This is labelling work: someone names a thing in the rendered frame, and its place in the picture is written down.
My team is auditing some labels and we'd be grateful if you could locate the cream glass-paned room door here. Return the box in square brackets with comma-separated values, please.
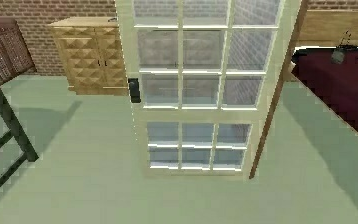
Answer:
[114, 0, 303, 181]

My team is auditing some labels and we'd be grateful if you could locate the light wooden patterned cupboard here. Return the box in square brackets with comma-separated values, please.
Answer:
[47, 16, 129, 97]

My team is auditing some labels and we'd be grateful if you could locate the dark red bed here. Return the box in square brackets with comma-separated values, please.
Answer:
[288, 45, 358, 144]

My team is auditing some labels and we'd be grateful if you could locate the small grey desk lamp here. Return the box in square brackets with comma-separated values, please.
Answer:
[330, 30, 353, 66]

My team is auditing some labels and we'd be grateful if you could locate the dark brown wooden cabinet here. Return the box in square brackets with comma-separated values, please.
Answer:
[0, 15, 38, 86]

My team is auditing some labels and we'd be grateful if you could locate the black door handle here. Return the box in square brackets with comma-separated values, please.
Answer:
[127, 77, 142, 104]

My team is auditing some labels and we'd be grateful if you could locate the brown wooden door frame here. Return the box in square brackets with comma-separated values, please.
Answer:
[248, 0, 310, 180]

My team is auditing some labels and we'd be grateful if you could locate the dark green metal frame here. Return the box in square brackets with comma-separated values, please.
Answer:
[0, 58, 40, 203]

